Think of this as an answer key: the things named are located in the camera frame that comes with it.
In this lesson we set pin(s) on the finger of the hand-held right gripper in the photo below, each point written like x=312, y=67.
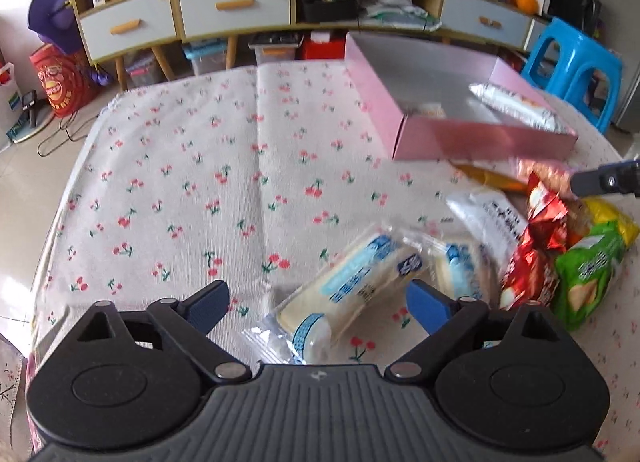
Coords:
x=600, y=181

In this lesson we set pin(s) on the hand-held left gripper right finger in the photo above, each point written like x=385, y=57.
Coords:
x=425, y=304

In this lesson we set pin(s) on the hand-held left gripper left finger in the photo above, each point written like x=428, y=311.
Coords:
x=210, y=299

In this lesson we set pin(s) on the yellow snack packet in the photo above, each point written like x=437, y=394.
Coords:
x=615, y=214

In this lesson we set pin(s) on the blue white bread packet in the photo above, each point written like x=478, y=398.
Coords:
x=345, y=287
x=462, y=267

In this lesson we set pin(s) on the green snack packet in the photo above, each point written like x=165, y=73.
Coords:
x=585, y=277

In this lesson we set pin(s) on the red snack packet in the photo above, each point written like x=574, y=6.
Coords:
x=537, y=262

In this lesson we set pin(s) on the white packet with black print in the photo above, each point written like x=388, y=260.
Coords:
x=492, y=224

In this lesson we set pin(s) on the pink cardboard box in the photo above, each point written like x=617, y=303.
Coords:
x=450, y=141

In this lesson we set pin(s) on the orange snack packet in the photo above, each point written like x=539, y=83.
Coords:
x=495, y=179

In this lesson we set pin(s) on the white cookie snack packet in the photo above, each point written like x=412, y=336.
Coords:
x=515, y=104

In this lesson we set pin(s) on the cherry print tablecloth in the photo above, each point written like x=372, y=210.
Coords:
x=200, y=166

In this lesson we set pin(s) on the blue plastic stool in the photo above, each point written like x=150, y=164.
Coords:
x=570, y=44

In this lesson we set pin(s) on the black microwave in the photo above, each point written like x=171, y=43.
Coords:
x=575, y=4

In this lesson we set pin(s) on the orange fruit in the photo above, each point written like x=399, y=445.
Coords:
x=526, y=2

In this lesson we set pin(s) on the floral floor mat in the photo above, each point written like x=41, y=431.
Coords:
x=10, y=392

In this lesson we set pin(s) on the clear storage box blue lid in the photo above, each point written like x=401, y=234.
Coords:
x=205, y=56

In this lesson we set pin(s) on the red printed bag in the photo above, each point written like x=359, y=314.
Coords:
x=60, y=81

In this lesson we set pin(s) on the pile of papers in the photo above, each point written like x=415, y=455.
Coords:
x=395, y=11

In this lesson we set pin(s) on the black flat device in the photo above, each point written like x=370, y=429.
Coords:
x=275, y=39

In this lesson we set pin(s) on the red box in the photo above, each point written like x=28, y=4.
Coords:
x=322, y=47

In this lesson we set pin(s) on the wooden cabinet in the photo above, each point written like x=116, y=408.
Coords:
x=175, y=6

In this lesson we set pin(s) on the purple hat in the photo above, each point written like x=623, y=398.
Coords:
x=50, y=16

